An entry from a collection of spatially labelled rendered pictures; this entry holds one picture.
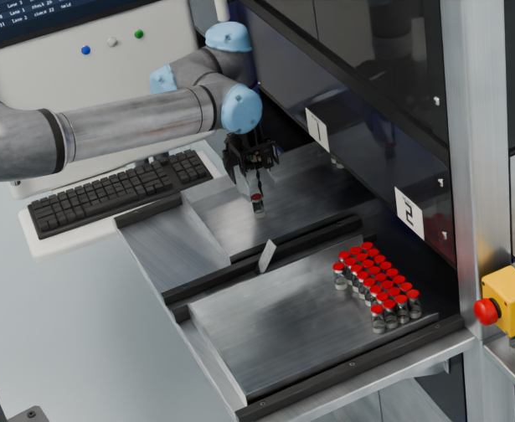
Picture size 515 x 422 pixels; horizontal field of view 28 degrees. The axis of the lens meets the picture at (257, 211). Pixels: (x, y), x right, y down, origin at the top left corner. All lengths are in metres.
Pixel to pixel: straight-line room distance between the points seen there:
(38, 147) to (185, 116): 0.25
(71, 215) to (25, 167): 0.78
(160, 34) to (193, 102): 0.72
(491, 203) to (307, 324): 0.40
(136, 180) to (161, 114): 0.75
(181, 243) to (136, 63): 0.50
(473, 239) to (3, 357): 2.02
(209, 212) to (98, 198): 0.34
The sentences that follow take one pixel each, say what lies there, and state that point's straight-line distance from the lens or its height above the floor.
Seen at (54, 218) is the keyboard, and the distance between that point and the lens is 2.30.
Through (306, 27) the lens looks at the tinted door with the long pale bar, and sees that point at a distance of 1.92.
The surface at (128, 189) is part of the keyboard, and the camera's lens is 2.32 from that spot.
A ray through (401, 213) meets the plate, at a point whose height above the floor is 1.01.
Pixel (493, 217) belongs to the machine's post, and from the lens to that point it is 1.58.
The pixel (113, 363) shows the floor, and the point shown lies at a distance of 3.16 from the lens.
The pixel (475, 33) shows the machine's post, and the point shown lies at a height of 1.41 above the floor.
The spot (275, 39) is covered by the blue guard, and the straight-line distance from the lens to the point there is 2.07.
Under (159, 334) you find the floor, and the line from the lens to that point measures 3.21.
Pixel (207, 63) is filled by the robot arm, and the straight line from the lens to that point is 1.79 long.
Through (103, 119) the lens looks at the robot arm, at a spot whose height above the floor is 1.32.
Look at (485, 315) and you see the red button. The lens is 1.57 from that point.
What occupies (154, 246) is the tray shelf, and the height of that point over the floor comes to 0.88.
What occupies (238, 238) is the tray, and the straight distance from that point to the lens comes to 1.99.
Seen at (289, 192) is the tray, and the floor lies 0.88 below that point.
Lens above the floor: 2.04
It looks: 34 degrees down
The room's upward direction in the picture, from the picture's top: 11 degrees counter-clockwise
